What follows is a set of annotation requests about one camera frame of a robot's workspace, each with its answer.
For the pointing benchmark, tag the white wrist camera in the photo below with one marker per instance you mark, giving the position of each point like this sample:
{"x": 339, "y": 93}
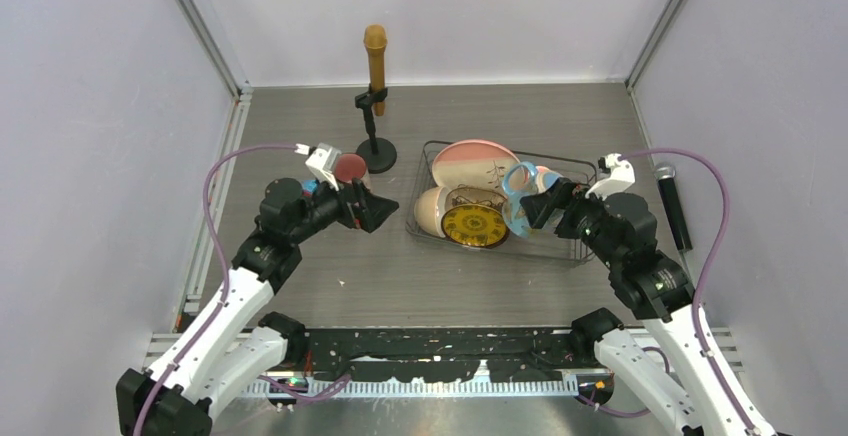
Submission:
{"x": 620, "y": 176}
{"x": 321, "y": 161}

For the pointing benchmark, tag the black microphone stand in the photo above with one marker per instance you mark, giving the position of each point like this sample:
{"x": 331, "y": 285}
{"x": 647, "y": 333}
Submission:
{"x": 379, "y": 154}

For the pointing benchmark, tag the yellow black patterned plate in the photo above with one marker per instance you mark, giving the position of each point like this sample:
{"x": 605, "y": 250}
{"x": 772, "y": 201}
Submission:
{"x": 474, "y": 225}

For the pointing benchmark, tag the beige ceramic bowl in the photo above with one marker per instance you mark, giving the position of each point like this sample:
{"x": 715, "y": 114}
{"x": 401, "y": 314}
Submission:
{"x": 430, "y": 209}

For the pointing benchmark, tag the pink patterned mug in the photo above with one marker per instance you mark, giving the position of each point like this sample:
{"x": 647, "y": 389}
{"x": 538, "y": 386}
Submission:
{"x": 350, "y": 166}

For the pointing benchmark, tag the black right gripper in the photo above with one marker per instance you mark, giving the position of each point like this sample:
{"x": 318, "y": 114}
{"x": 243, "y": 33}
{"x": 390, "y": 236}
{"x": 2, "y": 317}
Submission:
{"x": 567, "y": 196}

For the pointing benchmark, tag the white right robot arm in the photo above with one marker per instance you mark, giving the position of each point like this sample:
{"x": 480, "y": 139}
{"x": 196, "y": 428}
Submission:
{"x": 704, "y": 397}

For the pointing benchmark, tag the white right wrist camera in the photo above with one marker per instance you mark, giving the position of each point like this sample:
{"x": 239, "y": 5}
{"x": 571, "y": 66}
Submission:
{"x": 620, "y": 176}

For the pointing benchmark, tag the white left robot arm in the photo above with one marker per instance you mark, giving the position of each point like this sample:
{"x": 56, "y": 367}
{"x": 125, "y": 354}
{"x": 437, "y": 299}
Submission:
{"x": 188, "y": 387}

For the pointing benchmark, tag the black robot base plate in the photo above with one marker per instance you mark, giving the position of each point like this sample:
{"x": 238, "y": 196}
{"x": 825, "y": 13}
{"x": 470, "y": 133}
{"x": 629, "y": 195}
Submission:
{"x": 443, "y": 355}

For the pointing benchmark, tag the black handheld microphone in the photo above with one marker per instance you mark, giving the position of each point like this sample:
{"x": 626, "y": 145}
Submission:
{"x": 665, "y": 175}

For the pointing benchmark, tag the pink beige leaf plate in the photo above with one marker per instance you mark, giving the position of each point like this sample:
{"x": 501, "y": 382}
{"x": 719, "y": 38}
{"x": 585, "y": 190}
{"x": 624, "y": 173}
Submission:
{"x": 473, "y": 163}

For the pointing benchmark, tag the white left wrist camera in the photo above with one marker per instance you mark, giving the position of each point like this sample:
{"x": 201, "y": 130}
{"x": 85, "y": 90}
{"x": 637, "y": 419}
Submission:
{"x": 321, "y": 161}

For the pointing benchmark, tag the black wire dish rack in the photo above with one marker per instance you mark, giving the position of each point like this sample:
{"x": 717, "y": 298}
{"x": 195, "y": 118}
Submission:
{"x": 542, "y": 243}

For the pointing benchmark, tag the brown glass bowl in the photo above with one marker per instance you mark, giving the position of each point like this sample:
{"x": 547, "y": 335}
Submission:
{"x": 472, "y": 196}

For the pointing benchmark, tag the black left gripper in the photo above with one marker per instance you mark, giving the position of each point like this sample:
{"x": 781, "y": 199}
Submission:
{"x": 370, "y": 210}

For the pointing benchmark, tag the blue mug yellow inside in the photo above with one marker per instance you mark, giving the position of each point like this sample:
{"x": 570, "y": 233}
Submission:
{"x": 524, "y": 179}

